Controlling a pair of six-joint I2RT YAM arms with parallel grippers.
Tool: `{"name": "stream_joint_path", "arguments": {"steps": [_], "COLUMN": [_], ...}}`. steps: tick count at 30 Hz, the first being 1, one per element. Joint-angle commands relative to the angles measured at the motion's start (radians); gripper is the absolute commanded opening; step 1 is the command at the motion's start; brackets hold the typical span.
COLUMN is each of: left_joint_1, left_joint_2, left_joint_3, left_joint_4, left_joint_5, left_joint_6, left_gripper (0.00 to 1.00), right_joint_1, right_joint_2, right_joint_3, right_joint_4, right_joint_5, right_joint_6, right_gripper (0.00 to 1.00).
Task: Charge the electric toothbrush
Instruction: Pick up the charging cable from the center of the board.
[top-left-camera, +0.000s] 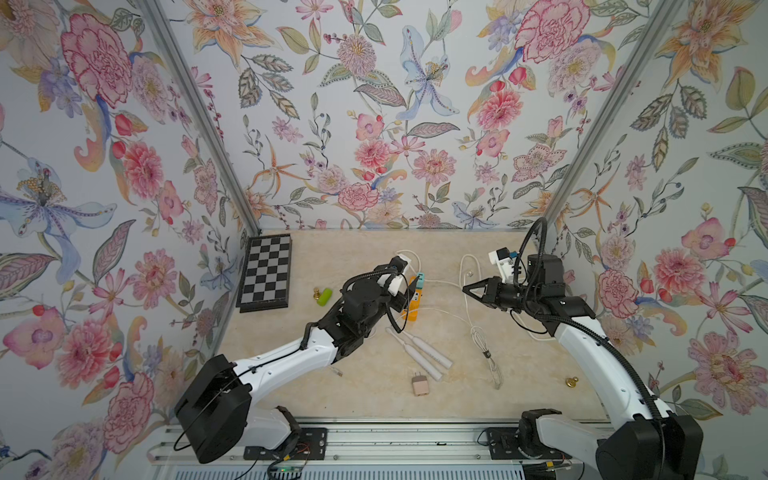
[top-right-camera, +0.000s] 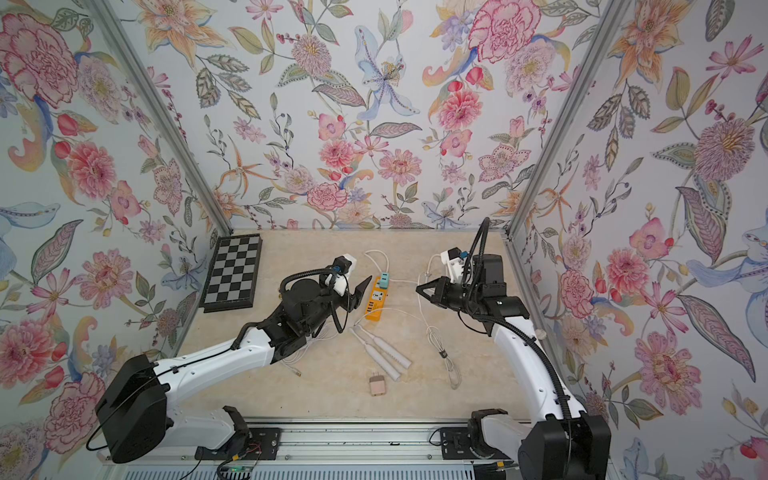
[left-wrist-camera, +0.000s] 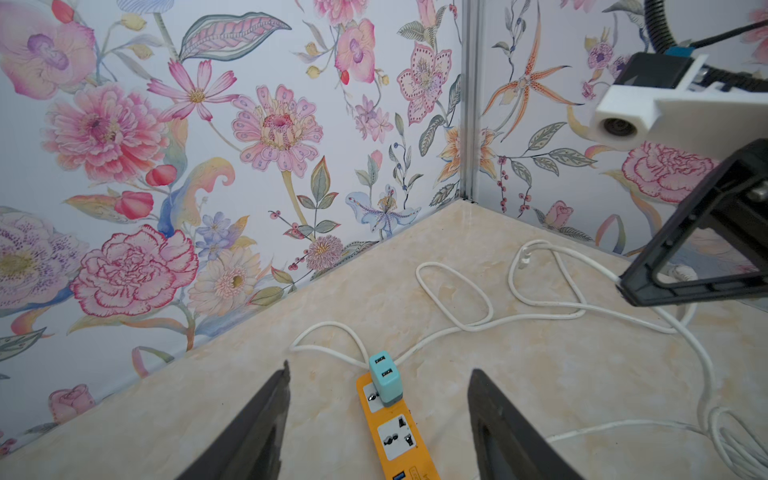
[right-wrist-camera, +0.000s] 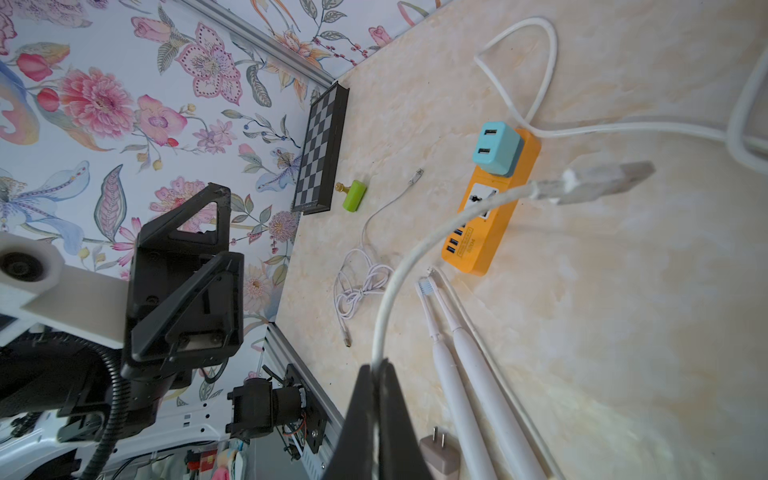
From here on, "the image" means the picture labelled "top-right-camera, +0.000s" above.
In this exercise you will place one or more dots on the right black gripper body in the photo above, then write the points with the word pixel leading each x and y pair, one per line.
pixel 466 299

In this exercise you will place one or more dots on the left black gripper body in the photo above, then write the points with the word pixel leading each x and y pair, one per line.
pixel 328 302

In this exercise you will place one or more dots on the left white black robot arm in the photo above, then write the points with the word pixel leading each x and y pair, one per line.
pixel 140 410

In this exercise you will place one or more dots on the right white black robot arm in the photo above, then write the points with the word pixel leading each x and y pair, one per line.
pixel 561 440

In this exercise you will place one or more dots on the upper white electric toothbrush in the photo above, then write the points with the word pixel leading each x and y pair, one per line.
pixel 387 348

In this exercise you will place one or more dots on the white electric toothbrush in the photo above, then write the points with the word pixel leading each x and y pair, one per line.
pixel 387 348
pixel 382 359

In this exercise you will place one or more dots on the lower white electric toothbrush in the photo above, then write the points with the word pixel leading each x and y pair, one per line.
pixel 382 359

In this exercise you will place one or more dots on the orange power strip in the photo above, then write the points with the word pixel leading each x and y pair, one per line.
pixel 376 302

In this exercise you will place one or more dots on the black white checkerboard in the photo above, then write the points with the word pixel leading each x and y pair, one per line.
pixel 232 277

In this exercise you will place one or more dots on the pink USB charger plug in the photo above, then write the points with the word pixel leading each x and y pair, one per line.
pixel 377 385

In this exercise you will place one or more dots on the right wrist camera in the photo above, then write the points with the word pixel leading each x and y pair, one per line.
pixel 454 260

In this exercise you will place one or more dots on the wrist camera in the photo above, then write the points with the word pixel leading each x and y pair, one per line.
pixel 342 267
pixel 454 260

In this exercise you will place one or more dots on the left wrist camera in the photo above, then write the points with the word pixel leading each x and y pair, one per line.
pixel 342 267

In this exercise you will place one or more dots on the aluminium mounting rail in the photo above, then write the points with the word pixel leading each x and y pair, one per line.
pixel 354 444

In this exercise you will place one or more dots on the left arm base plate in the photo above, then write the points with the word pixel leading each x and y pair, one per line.
pixel 258 444

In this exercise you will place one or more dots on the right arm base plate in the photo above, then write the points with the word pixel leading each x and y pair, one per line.
pixel 458 443

